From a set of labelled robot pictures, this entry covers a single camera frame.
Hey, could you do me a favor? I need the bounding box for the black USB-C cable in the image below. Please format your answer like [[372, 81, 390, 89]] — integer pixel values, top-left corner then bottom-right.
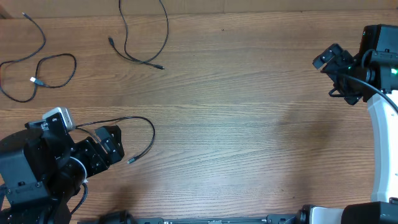
[[107, 0, 170, 70]]

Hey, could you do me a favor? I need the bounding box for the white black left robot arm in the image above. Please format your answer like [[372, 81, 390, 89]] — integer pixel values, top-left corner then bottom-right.
[[1, 126, 124, 223]]

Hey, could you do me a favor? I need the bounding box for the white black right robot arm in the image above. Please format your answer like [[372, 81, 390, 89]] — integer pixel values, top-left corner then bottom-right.
[[290, 24, 397, 223]]

